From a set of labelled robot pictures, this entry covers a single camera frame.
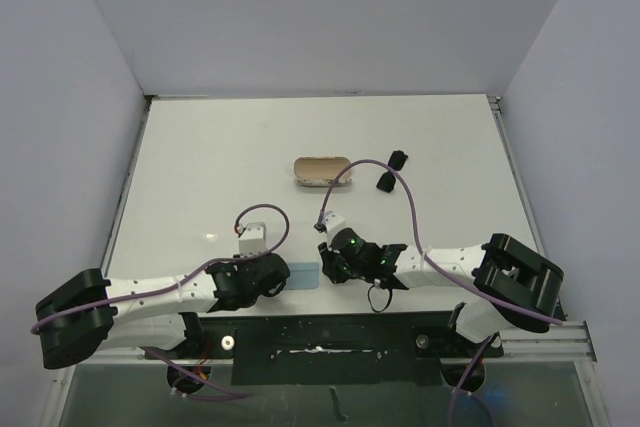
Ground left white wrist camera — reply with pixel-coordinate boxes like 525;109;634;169
235;222;267;258

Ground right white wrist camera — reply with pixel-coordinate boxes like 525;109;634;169
314;211;346;236

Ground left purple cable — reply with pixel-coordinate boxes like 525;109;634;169
30;203;292;402

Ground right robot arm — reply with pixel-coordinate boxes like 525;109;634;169
318;227;564;356

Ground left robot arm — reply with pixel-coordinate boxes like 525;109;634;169
32;253;290;370

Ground purple cable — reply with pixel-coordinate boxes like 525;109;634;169
314;159;565;427
30;203;292;402

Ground aluminium frame rail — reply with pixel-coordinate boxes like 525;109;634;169
80;321;597;365

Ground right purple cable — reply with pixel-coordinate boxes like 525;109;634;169
314;159;565;427

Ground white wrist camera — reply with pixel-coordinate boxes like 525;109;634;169
314;211;346;236
235;222;267;258

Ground black sunglasses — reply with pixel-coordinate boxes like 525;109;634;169
376;150;408;193

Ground blue cleaning cloth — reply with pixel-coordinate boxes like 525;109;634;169
285;262;320;290

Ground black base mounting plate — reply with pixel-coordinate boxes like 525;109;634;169
166;311;478;386

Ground patterned glasses case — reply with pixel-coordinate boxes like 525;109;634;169
293;157;351;188

